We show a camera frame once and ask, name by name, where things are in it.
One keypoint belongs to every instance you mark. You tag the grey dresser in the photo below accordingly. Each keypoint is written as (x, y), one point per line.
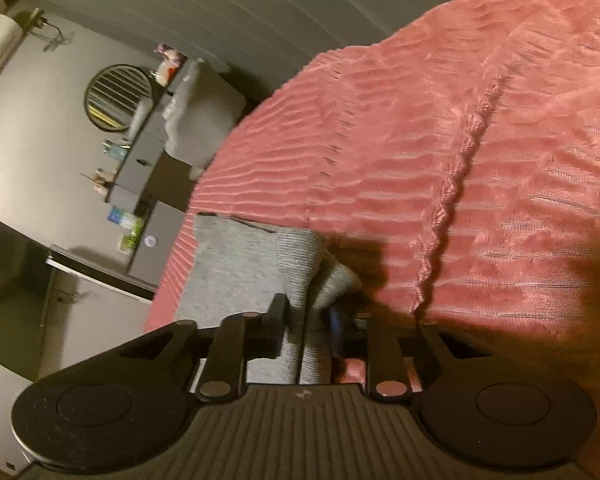
(147, 155)

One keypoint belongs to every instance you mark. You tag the pink flower decoration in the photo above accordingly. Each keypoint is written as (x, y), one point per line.
(169, 62)

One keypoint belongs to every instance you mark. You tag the green packet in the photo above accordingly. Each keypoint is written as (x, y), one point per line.
(131, 241)

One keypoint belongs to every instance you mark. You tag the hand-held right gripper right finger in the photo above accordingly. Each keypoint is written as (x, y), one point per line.
(336, 332)

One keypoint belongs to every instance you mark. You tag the black flat television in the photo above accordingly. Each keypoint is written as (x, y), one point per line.
(12, 300)

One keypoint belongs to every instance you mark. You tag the blue and white package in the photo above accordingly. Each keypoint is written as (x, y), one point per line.
(122, 219)

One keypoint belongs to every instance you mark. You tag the small pale figurines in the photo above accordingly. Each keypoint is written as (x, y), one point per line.
(102, 182)

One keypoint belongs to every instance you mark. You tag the round black framed mirror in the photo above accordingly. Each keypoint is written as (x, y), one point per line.
(119, 97)

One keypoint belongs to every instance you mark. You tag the white cloth pile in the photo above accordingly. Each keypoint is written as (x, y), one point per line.
(200, 105)

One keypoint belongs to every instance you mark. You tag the grey pants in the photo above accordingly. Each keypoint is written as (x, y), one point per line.
(240, 270)

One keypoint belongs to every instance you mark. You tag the pink ribbed blanket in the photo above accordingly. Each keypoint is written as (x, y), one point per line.
(455, 135)

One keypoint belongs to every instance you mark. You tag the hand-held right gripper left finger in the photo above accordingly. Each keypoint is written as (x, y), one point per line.
(278, 327)

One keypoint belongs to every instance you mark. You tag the teal bottles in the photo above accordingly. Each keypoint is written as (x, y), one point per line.
(115, 150)

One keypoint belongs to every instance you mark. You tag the small grey cabinet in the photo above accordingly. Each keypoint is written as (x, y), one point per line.
(157, 245)

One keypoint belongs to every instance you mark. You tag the white cabinet with black top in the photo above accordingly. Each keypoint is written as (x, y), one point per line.
(95, 305)

